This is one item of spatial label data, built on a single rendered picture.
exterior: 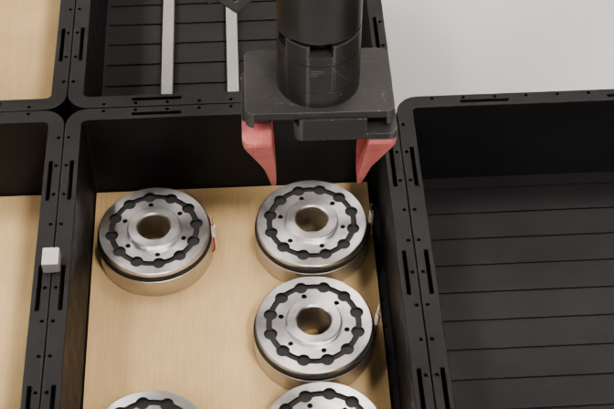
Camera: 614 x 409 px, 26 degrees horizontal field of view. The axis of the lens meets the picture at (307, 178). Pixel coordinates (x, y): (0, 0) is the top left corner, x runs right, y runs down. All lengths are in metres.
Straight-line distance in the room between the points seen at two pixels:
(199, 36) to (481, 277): 0.42
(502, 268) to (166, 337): 0.31
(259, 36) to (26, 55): 0.25
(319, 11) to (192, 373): 0.42
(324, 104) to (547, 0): 0.82
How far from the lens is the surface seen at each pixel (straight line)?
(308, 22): 0.85
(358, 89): 0.92
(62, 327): 1.08
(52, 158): 1.19
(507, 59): 1.60
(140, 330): 1.19
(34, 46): 1.44
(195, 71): 1.39
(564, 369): 1.18
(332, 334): 1.13
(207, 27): 1.44
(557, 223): 1.28
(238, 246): 1.24
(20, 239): 1.27
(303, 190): 1.24
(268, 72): 0.93
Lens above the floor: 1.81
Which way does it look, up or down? 50 degrees down
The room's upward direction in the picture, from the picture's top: straight up
